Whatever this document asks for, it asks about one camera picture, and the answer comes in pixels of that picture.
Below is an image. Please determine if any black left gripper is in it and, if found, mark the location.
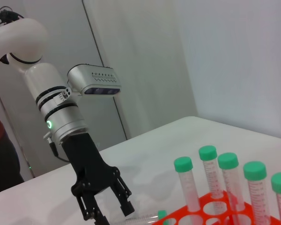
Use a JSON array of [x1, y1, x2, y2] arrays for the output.
[[60, 132, 135, 225]]

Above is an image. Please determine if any orange test tube rack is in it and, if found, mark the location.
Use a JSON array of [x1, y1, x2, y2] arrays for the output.
[[152, 191, 281, 225]]

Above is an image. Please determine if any person in dark red shirt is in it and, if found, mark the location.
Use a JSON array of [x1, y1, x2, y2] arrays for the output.
[[0, 107, 25, 195]]

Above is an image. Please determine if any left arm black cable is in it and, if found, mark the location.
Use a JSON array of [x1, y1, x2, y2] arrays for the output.
[[43, 133, 72, 164]]

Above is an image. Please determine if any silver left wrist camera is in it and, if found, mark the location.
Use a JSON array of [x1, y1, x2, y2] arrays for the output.
[[67, 64, 122, 96]]

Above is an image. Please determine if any black cable bundle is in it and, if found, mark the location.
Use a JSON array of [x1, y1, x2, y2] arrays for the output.
[[0, 6, 25, 26]]

